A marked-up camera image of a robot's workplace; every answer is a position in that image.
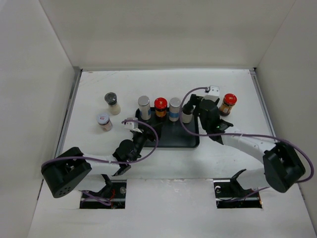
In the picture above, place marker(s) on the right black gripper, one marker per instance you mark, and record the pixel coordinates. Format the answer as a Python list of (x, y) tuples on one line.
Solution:
[(195, 100)]

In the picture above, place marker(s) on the black plastic tray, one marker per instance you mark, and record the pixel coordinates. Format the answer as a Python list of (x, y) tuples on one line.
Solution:
[(171, 134)]

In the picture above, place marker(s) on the white lid spice jar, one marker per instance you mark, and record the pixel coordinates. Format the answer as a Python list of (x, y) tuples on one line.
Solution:
[(104, 121)]

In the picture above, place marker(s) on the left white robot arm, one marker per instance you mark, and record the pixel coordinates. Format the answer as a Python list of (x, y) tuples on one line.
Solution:
[(64, 173)]

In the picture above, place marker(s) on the red lid jar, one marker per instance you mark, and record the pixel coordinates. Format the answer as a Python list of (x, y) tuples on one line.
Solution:
[(228, 102), (160, 105)]

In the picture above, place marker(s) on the silver lid blue jar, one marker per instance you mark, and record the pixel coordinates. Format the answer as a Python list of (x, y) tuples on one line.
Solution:
[(144, 107)]

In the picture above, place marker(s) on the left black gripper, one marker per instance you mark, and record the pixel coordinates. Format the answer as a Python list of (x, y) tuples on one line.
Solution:
[(151, 135)]

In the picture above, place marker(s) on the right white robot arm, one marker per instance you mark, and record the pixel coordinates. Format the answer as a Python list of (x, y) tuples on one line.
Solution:
[(281, 166)]

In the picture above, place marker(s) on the grey lid salt shaker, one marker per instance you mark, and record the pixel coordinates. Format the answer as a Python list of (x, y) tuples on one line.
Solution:
[(113, 106)]

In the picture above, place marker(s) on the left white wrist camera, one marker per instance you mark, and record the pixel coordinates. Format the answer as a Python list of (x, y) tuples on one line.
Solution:
[(131, 124)]

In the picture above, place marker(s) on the black cap white bottle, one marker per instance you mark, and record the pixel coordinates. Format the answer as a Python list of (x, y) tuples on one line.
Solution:
[(187, 113)]

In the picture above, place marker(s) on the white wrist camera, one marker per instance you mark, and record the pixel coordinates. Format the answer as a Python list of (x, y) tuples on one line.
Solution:
[(212, 93), (131, 124)]

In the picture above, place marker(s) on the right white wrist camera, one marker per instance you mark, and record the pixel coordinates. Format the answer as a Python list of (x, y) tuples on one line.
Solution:
[(212, 93)]

